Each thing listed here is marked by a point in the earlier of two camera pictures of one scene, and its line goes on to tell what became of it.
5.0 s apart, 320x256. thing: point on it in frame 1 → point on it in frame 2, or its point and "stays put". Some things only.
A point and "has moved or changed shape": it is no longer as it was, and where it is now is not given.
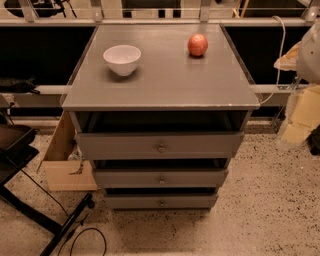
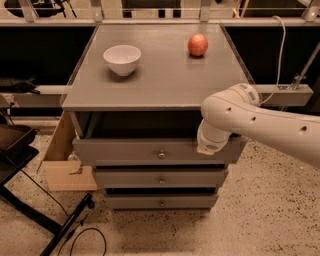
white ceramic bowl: (122, 58) stays put
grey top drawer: (159, 145) has moved or changed shape
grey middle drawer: (197, 178) stays put
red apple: (197, 44) stays put
